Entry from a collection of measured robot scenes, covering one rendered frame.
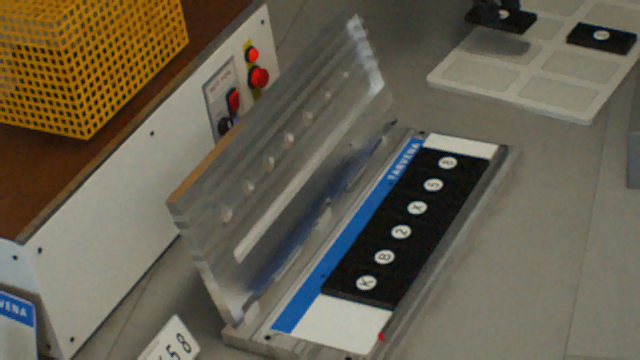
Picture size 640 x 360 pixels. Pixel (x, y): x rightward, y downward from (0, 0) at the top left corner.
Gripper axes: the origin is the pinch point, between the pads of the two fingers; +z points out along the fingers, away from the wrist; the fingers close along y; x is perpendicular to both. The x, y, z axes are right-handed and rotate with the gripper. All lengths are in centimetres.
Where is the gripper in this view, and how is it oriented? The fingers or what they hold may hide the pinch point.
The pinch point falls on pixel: (499, 6)
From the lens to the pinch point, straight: 192.2
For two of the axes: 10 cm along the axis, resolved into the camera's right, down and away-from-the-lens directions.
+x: -7.5, -0.9, 6.5
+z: 3.1, 8.3, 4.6
